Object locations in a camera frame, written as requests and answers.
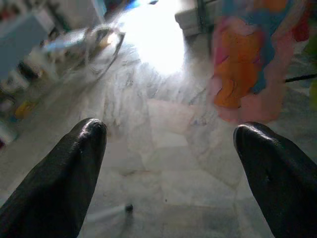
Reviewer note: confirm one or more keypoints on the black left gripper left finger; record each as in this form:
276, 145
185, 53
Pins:
57, 186

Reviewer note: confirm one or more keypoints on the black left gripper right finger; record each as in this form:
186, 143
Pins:
284, 186

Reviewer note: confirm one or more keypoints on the green garment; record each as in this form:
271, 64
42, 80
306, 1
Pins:
313, 94

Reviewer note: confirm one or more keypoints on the pink garment orange print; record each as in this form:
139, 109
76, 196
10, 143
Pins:
235, 74

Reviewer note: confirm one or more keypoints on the grey folding table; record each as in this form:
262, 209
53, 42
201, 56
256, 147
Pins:
19, 42

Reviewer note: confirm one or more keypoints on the grey baby bouncer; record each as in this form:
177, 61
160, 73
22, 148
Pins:
99, 34

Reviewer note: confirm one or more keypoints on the black metal drying rack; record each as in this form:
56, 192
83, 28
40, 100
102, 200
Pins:
203, 17

